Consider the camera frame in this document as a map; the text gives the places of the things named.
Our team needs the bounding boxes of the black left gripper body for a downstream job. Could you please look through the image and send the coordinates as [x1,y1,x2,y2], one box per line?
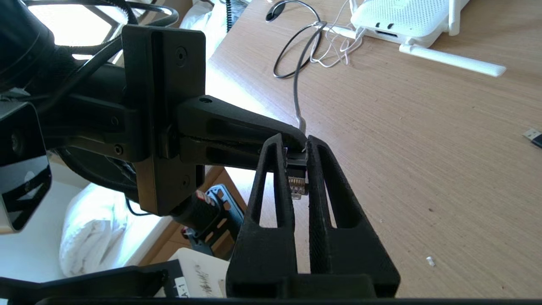
[122,25,207,216]

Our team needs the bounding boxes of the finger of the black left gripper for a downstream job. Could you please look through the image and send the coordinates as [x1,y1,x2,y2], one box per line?
[180,138,264,171]
[178,97,309,153]

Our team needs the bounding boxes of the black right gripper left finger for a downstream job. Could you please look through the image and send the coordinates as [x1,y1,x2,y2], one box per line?
[226,133,297,297]

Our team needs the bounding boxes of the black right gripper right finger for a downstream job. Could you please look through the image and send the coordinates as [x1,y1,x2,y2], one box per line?
[307,136,401,297]

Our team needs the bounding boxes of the black ethernet cable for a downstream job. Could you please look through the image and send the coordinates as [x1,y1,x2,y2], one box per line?
[273,0,327,200]

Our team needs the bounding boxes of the white router with four antennas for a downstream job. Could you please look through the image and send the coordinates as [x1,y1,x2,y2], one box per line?
[324,0,507,78]

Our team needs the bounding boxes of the black oval desk grommet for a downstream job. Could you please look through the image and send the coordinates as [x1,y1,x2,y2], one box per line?
[266,2,285,22]

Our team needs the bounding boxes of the white crumpled cloth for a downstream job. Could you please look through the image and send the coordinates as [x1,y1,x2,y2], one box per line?
[59,182,170,278]

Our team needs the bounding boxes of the black left wrist camera cable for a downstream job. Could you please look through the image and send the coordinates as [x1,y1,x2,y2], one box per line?
[21,0,180,106]

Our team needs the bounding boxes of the black USB cable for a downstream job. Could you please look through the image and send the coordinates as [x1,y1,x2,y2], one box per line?
[522,128,542,149]

